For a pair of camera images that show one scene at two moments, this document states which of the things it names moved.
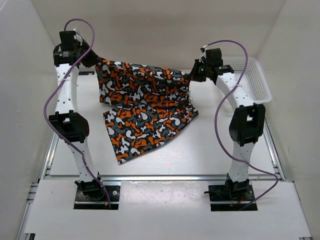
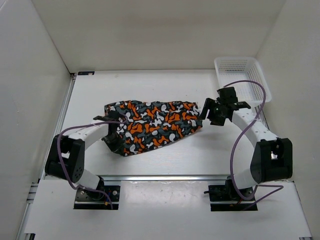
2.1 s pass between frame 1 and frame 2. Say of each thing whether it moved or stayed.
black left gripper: moved
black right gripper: moved
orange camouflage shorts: moved
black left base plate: stayed
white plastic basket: stayed
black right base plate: stayed
